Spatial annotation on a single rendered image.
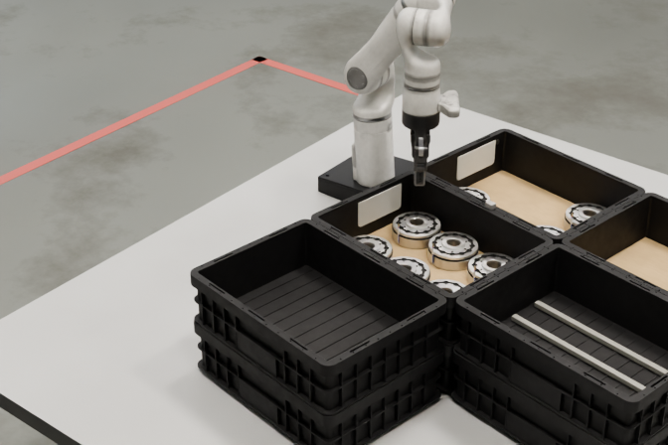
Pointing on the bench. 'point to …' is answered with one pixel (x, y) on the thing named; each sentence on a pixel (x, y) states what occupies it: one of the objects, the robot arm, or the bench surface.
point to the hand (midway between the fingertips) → (418, 171)
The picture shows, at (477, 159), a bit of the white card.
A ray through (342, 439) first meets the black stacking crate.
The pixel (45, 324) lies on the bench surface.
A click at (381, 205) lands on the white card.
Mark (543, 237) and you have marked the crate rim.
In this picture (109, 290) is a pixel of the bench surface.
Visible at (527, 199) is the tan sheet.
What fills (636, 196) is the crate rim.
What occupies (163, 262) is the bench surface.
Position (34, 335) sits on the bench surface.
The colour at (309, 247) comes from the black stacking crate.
